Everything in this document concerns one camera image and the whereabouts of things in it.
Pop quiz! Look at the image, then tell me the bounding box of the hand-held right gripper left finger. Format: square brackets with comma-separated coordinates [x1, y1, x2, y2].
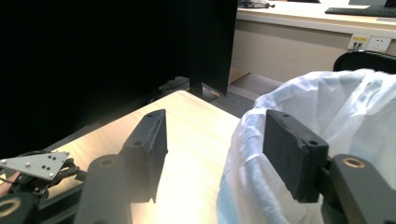
[119, 108, 169, 204]

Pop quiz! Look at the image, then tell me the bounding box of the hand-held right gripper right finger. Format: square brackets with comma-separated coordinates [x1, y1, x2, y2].
[262, 108, 331, 204]

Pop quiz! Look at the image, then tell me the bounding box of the trash bin with white bag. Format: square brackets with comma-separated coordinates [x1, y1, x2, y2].
[216, 68, 396, 224]

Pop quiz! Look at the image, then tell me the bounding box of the black curtain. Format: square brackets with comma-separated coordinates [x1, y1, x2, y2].
[0, 0, 239, 161]

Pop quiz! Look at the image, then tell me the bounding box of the black folding chair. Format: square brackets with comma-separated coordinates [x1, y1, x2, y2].
[332, 49, 396, 76]

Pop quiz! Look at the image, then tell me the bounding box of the beige background desk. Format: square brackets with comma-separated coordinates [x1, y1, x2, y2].
[235, 0, 396, 40]

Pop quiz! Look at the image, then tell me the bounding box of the dark object on desk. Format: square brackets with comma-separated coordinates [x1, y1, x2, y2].
[237, 0, 276, 9]

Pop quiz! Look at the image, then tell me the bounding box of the black keyboard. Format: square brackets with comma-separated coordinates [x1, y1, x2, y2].
[324, 5, 396, 19]

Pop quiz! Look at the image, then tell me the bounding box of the wall socket with yellow label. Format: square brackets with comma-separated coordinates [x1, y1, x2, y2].
[346, 34, 372, 51]

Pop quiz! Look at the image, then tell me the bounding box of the white wall socket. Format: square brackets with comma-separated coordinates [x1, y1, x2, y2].
[365, 36, 392, 53]

